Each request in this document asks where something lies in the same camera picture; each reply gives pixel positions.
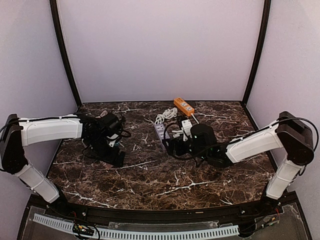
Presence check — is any purple power strip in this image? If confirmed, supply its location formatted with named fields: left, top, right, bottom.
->
left=154, top=123, right=166, bottom=151

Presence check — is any white USB charger with cable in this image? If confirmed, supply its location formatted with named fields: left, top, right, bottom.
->
left=96, top=110, right=108, bottom=119

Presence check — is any orange power strip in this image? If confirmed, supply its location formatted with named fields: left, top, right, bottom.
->
left=173, top=97, right=195, bottom=117

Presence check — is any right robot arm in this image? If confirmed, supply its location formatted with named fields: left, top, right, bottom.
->
left=162, top=111, right=320, bottom=200

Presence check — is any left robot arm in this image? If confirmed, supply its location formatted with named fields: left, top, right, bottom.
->
left=0, top=113, right=131, bottom=204

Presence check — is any white tangled strip cord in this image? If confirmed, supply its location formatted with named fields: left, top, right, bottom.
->
left=154, top=107, right=179, bottom=125

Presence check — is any white slotted cable duct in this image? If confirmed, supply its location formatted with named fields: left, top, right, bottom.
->
left=32, top=213, right=240, bottom=240

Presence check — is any black front rail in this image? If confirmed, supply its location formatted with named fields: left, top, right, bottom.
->
left=24, top=191, right=298, bottom=226

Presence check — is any left black frame post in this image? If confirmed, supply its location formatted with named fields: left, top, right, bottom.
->
left=49, top=0, right=82, bottom=108

